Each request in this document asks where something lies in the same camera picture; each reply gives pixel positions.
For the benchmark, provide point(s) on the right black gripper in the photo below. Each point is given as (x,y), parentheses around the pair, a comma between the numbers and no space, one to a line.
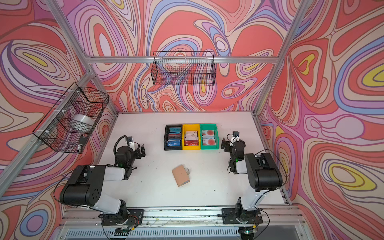
(223,142)

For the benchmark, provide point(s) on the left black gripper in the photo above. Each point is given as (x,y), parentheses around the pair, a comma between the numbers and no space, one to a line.
(142,153)

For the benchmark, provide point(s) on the tan leather card holder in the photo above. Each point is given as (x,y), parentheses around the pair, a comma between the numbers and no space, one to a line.
(181,175)

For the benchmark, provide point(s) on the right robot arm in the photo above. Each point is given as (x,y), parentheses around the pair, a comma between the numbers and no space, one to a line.
(263,175)

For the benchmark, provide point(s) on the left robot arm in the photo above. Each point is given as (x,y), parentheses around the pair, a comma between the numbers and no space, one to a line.
(84,188)

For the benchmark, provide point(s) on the green plastic bin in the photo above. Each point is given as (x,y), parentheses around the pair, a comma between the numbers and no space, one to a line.
(209,137)

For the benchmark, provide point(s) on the yellow plastic bin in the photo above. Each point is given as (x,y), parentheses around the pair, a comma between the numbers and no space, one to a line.
(191,137)

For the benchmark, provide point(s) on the black plastic bin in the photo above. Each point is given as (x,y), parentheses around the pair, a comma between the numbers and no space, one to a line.
(173,138)

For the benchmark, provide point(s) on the white tape roll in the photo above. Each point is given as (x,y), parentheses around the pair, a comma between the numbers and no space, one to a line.
(81,123)

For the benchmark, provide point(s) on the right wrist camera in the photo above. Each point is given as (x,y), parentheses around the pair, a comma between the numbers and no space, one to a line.
(236,136)

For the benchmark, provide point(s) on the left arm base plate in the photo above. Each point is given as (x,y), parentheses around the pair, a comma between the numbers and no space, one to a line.
(130,218)

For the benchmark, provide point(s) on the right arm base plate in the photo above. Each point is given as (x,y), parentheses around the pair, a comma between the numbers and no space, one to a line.
(232,216)

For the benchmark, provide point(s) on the left wall wire basket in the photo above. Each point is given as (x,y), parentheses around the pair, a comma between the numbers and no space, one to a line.
(57,133)

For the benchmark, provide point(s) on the wall wire basket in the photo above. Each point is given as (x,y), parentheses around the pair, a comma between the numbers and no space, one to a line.
(57,133)
(184,68)

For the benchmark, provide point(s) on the aluminium front rail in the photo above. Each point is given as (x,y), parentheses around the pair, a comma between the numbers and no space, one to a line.
(207,216)

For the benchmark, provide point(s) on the back wall wire basket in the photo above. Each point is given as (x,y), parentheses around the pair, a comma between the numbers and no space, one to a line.
(184,68)

